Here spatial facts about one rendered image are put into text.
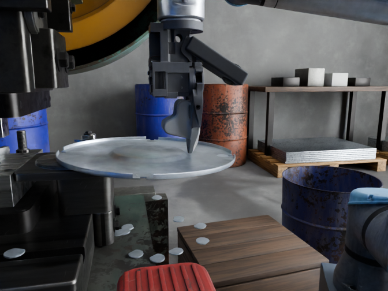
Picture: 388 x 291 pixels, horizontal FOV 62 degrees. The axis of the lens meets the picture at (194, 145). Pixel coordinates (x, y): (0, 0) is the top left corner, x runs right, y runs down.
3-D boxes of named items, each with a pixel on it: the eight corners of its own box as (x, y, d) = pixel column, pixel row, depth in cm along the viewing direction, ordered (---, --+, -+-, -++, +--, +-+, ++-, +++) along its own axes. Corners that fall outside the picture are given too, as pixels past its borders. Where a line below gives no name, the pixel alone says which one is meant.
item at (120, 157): (256, 181, 42) (256, 175, 42) (22, 178, 39) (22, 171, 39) (219, 142, 70) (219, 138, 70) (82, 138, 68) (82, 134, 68)
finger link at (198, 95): (186, 125, 56) (186, 73, 54) (196, 125, 56) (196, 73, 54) (191, 129, 51) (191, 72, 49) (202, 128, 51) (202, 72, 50)
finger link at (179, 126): (163, 153, 55) (161, 99, 54) (196, 152, 57) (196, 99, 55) (164, 158, 52) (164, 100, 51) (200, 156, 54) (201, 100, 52)
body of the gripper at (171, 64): (149, 98, 57) (147, 26, 55) (197, 98, 59) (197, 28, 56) (153, 101, 50) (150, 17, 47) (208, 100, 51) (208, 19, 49)
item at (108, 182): (176, 210, 65) (176, 144, 63) (190, 243, 52) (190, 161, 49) (44, 221, 60) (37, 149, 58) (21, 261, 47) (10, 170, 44)
